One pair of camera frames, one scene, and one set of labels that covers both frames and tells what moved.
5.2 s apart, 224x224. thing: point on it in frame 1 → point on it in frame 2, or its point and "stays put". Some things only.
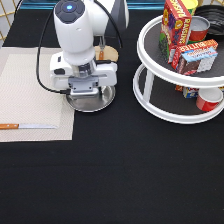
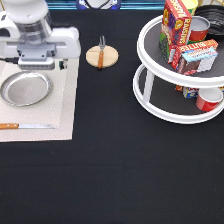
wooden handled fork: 102,47 stays put
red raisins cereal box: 175,30 stays put
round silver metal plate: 91,103 → 26,88
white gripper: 82,79 → 64,44
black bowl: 214,13 stays put
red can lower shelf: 208,98 stays put
